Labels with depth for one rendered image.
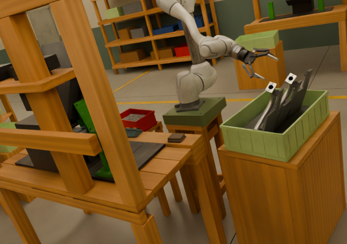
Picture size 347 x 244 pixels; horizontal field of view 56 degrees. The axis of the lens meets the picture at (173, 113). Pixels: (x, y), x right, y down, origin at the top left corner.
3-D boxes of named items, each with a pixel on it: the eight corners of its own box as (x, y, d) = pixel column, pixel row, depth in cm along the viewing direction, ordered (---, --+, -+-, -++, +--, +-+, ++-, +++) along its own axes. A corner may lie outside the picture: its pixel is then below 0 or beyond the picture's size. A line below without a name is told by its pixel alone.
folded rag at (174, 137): (186, 137, 208) (185, 133, 207) (180, 143, 202) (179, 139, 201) (173, 136, 213) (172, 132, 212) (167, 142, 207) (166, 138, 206)
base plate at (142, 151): (59, 137, 271) (58, 135, 270) (166, 146, 208) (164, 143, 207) (15, 165, 240) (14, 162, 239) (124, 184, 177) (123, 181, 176)
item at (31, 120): (56, 154, 234) (37, 111, 222) (83, 157, 217) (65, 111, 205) (34, 168, 221) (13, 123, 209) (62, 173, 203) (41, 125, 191)
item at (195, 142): (63, 141, 297) (57, 126, 292) (207, 154, 211) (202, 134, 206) (51, 149, 287) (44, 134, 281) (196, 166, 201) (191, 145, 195)
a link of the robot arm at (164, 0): (171, 1, 216) (185, -2, 224) (153, -12, 223) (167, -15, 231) (167, 19, 225) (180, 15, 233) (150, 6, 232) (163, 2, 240)
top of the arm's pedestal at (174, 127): (187, 111, 273) (186, 107, 271) (221, 112, 254) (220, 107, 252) (166, 129, 250) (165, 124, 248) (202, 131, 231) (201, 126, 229)
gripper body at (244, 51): (236, 57, 197) (248, 64, 193) (243, 45, 197) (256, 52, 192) (238, 62, 203) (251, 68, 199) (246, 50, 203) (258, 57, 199)
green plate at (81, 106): (95, 126, 223) (79, 99, 219) (102, 124, 218) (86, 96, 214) (83, 135, 214) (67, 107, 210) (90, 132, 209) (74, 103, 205)
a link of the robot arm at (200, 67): (190, 93, 257) (208, 84, 270) (205, 93, 245) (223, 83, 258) (163, -6, 235) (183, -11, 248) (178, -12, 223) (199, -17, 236)
